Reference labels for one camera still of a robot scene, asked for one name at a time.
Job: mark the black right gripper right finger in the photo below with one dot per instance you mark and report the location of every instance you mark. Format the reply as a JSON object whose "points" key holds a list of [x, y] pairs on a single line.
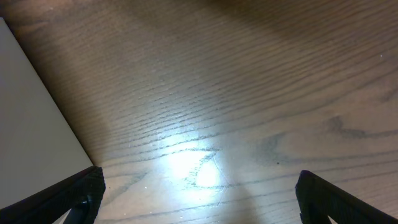
{"points": [[322, 202]]}

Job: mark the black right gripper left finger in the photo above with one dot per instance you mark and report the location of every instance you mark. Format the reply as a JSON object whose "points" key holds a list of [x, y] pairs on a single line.
{"points": [[79, 196]]}

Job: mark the white cardboard box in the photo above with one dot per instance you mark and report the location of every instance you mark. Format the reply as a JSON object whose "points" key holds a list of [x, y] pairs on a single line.
{"points": [[38, 148]]}

